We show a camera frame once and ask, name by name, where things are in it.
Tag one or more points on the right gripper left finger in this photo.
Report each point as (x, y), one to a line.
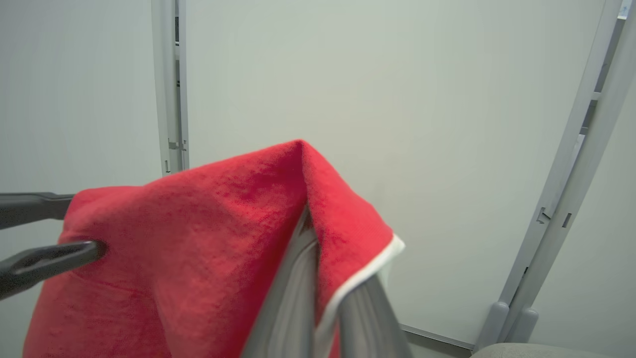
(290, 308)

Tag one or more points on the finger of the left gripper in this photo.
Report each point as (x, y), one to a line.
(44, 261)
(30, 208)

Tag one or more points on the red garment with white trim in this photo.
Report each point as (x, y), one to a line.
(198, 248)

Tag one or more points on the grey partition post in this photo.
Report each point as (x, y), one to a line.
(169, 74)
(571, 189)

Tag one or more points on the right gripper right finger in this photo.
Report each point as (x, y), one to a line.
(370, 328)

